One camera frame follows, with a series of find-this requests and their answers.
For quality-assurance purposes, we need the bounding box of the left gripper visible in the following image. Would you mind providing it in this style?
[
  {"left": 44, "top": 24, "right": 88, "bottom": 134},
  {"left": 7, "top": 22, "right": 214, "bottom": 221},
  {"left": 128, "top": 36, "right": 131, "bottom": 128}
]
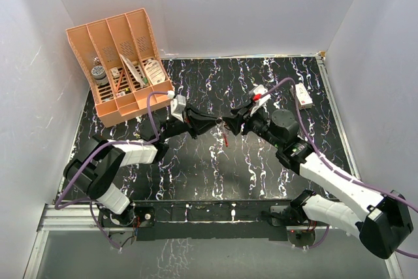
[{"left": 158, "top": 104, "right": 221, "bottom": 142}]

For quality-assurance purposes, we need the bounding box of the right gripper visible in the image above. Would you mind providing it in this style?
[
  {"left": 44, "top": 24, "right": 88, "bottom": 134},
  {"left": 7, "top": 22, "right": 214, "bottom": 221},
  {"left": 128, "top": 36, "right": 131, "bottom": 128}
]
[{"left": 222, "top": 103, "right": 283, "bottom": 150}]

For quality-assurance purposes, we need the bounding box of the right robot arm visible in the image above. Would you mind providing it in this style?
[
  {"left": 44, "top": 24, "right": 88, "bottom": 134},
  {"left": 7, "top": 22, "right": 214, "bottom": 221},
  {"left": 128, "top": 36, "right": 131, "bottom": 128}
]
[{"left": 223, "top": 107, "right": 413, "bottom": 259}]

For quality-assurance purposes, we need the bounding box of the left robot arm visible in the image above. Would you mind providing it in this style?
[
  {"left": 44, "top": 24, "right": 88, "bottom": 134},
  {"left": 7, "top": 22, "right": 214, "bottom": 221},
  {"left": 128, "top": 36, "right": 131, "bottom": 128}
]
[{"left": 63, "top": 105, "right": 222, "bottom": 226}]

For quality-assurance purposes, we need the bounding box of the white blister pack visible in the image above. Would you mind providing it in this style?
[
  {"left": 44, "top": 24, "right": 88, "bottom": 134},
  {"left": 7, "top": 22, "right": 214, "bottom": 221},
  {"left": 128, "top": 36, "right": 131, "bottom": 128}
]
[{"left": 144, "top": 59, "right": 166, "bottom": 85}]

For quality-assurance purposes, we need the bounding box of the small white cardboard box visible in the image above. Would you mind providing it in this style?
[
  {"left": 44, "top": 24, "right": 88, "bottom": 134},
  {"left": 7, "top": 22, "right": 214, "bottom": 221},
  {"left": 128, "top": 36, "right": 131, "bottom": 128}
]
[{"left": 290, "top": 83, "right": 313, "bottom": 110}]

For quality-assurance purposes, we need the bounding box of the white paper packet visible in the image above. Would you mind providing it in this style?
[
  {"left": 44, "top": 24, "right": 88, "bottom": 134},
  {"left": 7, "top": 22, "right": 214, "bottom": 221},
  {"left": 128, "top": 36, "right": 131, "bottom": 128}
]
[{"left": 120, "top": 54, "right": 147, "bottom": 88}]

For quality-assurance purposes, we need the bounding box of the orange pencil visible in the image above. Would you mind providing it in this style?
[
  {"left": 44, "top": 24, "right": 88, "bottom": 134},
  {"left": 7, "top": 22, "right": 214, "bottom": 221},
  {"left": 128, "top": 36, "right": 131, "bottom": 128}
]
[{"left": 115, "top": 69, "right": 125, "bottom": 94}]

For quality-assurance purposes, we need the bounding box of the small white card box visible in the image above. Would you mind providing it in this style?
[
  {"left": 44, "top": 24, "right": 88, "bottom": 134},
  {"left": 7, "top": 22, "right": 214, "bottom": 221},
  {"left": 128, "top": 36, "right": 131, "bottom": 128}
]
[{"left": 110, "top": 67, "right": 120, "bottom": 79}]

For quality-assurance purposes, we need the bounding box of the orange plastic desk organizer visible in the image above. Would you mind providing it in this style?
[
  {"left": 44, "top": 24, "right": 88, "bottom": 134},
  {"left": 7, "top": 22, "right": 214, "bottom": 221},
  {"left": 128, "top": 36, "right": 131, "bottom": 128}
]
[{"left": 67, "top": 8, "right": 174, "bottom": 127}]

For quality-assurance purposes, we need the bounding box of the round grey tin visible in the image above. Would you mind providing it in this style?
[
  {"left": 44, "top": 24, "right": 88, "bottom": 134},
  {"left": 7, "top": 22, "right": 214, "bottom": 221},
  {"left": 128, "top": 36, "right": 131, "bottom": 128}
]
[{"left": 91, "top": 65, "right": 108, "bottom": 86}]

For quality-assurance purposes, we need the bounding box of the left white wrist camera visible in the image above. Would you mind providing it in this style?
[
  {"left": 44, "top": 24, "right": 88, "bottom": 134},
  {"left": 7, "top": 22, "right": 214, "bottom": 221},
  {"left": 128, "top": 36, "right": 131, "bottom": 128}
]
[{"left": 170, "top": 95, "right": 187, "bottom": 122}]

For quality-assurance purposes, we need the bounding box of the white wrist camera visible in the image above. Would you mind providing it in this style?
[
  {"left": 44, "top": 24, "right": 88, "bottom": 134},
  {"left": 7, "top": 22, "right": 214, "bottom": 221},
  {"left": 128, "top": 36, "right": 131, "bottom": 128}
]
[
  {"left": 249, "top": 84, "right": 271, "bottom": 116},
  {"left": 170, "top": 95, "right": 187, "bottom": 122}
]

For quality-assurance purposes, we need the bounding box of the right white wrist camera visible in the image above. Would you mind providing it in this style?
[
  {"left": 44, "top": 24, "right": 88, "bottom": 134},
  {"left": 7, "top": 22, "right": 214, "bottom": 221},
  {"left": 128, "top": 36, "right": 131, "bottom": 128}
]
[{"left": 249, "top": 84, "right": 271, "bottom": 116}]

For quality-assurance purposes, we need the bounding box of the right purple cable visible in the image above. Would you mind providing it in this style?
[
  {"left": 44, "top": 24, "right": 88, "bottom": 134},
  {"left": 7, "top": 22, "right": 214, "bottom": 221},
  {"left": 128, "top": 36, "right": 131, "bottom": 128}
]
[{"left": 254, "top": 77, "right": 418, "bottom": 259}]

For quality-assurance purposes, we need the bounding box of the purple cable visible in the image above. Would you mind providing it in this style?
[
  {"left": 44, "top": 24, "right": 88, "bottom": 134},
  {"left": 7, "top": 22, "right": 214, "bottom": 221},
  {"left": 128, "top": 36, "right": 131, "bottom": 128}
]
[
  {"left": 254, "top": 77, "right": 418, "bottom": 259},
  {"left": 54, "top": 90, "right": 176, "bottom": 250}
]

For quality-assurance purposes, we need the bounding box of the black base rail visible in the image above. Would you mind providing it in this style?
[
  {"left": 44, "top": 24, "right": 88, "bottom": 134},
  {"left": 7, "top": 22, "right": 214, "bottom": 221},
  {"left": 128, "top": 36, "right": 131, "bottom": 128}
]
[{"left": 97, "top": 199, "right": 330, "bottom": 242}]

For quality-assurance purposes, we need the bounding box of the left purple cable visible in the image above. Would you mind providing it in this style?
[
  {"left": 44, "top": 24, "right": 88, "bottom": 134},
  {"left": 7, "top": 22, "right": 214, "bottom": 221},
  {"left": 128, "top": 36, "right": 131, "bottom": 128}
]
[{"left": 54, "top": 90, "right": 176, "bottom": 250}]

